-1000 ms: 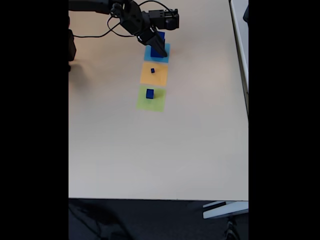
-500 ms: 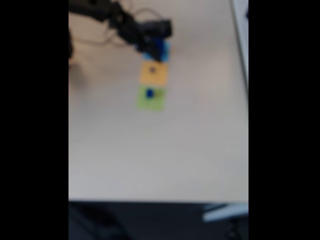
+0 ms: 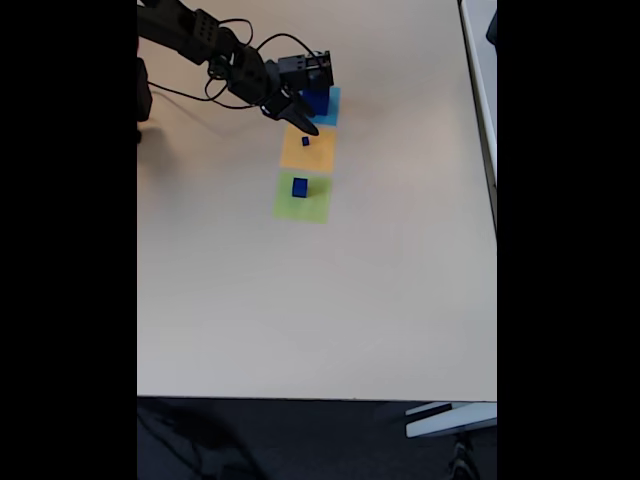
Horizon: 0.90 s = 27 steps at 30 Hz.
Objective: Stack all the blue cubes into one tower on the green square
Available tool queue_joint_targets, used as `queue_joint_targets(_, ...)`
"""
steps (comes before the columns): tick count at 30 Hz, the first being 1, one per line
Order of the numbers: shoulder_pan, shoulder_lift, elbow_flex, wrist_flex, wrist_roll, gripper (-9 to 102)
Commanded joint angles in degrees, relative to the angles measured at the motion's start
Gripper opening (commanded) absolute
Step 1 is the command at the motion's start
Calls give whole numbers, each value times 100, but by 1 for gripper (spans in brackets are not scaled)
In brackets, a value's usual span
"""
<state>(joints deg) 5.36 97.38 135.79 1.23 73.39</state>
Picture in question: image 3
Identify large blue cube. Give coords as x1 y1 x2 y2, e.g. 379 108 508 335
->
298 87 330 117

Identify orange paper square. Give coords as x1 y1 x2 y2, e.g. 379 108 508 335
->
278 123 337 174

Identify black stand leg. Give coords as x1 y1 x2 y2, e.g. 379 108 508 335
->
444 432 484 480

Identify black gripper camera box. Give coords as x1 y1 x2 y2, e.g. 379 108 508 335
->
258 94 286 121

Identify black motor cable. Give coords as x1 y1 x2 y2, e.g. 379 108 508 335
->
219 18 326 59

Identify blue paper square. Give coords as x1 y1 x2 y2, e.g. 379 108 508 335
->
287 85 342 126

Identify thin black camera cable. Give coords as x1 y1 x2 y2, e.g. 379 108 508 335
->
148 74 261 110

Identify green paper square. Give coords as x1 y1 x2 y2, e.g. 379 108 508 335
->
272 169 334 225

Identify white side table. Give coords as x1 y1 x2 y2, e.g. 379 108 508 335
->
458 0 498 236

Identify white table foot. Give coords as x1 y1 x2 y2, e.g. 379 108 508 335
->
404 401 498 440

